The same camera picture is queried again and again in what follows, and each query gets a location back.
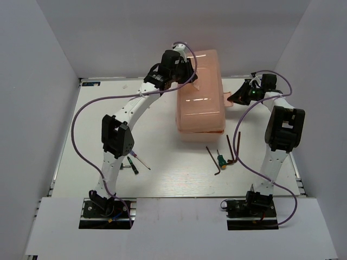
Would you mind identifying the pink plastic toolbox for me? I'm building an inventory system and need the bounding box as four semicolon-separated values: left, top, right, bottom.
176;49;234;142

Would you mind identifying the large brown hex key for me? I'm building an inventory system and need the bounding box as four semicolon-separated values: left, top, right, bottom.
234;131;241;163

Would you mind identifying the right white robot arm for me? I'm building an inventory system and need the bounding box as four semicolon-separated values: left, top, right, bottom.
227;74;305;216

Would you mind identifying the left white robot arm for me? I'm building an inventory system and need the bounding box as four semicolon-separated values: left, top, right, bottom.
89;44;197;216

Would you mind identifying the medium brown hex key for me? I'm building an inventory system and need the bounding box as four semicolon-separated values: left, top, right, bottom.
226;135;235;165

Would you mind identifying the green orange screwdriver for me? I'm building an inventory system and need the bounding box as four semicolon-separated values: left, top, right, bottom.
216;150;227;170

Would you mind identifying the small brown hex key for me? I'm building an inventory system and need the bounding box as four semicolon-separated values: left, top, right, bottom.
205;146;221;176

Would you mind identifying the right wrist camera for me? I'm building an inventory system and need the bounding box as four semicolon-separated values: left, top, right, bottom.
250;73;277;92

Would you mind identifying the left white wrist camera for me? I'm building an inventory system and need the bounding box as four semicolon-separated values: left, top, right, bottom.
172;43;187;62

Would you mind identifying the blue handled screwdriver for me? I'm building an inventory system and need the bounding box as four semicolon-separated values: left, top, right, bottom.
130;151;151;170

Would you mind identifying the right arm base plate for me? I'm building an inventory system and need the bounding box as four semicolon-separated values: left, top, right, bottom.
220;199;279;231

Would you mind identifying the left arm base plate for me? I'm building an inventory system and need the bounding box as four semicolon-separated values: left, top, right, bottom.
79;199;137;230

